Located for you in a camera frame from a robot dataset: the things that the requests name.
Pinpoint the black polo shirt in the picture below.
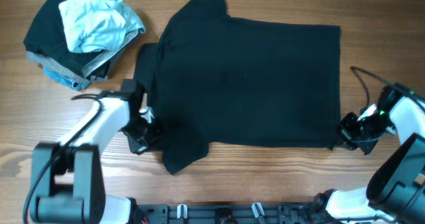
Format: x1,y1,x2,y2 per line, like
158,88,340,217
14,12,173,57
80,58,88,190
134,0,341,174

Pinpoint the grey folded garment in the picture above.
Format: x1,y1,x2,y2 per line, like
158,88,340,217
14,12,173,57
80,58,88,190
27,30,139,83

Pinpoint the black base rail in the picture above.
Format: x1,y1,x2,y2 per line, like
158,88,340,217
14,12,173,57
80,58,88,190
139,203,329,224

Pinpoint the light blue crumpled garment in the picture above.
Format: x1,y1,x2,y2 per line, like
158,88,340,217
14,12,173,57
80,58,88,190
58,0,145,53

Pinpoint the blue folded garment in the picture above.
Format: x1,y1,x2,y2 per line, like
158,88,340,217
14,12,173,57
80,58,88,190
42,68,91,91

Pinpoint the black folded garment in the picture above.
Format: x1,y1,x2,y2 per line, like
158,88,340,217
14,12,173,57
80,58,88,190
23,0,115,78

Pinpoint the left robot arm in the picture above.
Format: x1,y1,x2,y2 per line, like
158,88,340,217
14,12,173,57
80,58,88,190
23,79,161,223

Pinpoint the right black cable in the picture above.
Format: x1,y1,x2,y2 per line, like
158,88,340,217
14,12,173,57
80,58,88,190
350,66,425,110

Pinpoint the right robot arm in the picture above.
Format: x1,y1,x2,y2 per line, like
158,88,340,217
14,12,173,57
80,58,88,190
307,84,424,223

